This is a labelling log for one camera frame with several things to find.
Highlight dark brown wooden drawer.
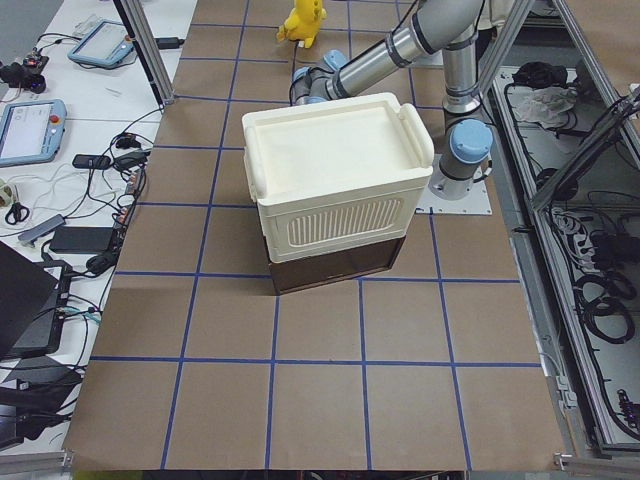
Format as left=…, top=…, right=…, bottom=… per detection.
left=268, top=236, right=406, bottom=295

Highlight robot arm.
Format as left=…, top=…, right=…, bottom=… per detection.
left=290, top=1, right=532, bottom=201

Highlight cream plastic storage box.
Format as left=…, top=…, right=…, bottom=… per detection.
left=242, top=93, right=434, bottom=263

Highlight yellow plush dinosaur toy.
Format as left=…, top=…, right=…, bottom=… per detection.
left=276, top=0, right=327, bottom=49

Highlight black power adapter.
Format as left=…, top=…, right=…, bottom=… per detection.
left=50, top=226, right=113, bottom=254

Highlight black laptop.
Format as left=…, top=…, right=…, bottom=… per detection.
left=1, top=244, right=71, bottom=360

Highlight teach pendant far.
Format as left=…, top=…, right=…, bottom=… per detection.
left=67, top=20, right=134, bottom=70

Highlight teach pendant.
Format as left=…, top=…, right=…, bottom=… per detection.
left=1, top=99, right=67, bottom=168
left=67, top=20, right=134, bottom=70

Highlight scissors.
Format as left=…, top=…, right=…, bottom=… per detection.
left=5, top=201, right=30, bottom=226

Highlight teach pendant near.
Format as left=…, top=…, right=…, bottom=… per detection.
left=1, top=99, right=67, bottom=168

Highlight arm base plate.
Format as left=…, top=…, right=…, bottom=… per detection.
left=415, top=166, right=493, bottom=216

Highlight aluminium frame post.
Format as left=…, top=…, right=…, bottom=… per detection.
left=113, top=0, right=174, bottom=109

